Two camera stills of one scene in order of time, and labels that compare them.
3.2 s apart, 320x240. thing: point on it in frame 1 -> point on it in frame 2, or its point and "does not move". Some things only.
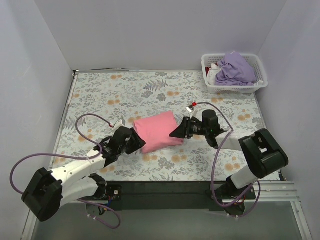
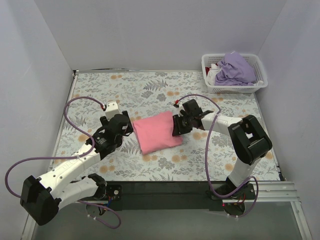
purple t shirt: [235, 70] does not move
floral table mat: [100, 102] does not move
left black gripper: [130, 141] -> [127, 122]
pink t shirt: [155, 130] does not move
